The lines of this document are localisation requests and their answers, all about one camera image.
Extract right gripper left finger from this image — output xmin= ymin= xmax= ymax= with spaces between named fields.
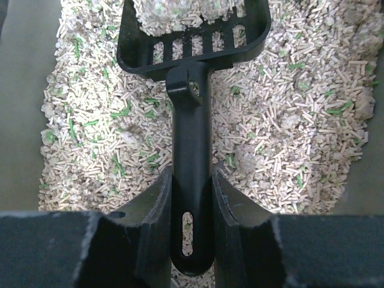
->
xmin=1 ymin=168 xmax=172 ymax=287

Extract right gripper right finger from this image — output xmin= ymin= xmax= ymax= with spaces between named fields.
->
xmin=212 ymin=170 xmax=383 ymax=287

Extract black litter scoop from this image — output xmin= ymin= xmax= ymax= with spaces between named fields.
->
xmin=116 ymin=1 xmax=271 ymax=277

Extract brown litter box tray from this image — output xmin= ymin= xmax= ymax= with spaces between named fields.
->
xmin=1 ymin=1 xmax=383 ymax=214

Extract cat litter pellets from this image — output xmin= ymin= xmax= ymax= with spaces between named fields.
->
xmin=38 ymin=1 xmax=383 ymax=215

